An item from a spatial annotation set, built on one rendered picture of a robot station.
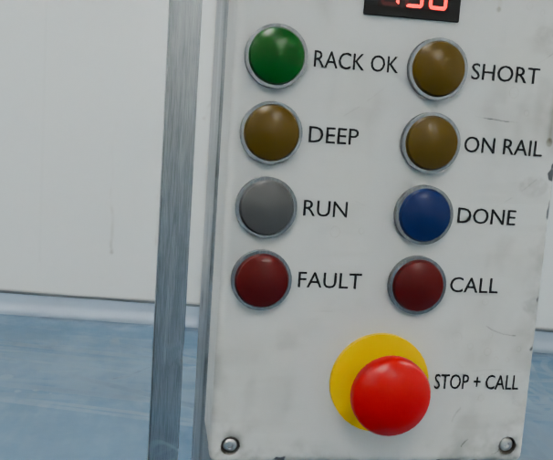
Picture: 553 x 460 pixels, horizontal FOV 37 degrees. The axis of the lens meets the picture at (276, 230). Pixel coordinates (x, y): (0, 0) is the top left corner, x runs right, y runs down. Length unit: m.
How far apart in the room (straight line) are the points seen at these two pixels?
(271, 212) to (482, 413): 0.16
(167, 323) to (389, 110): 1.24
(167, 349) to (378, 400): 1.24
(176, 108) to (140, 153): 2.30
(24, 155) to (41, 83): 0.34
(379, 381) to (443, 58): 0.16
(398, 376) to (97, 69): 3.54
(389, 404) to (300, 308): 0.06
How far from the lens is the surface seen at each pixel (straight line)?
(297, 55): 0.39
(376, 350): 0.42
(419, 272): 0.41
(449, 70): 0.41
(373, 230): 0.41
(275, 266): 0.40
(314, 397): 0.43
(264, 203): 0.39
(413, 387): 0.41
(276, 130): 0.39
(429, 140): 0.41
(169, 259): 1.58
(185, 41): 1.56
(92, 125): 3.89
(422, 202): 0.41
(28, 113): 3.97
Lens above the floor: 1.04
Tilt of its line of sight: 8 degrees down
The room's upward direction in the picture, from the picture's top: 4 degrees clockwise
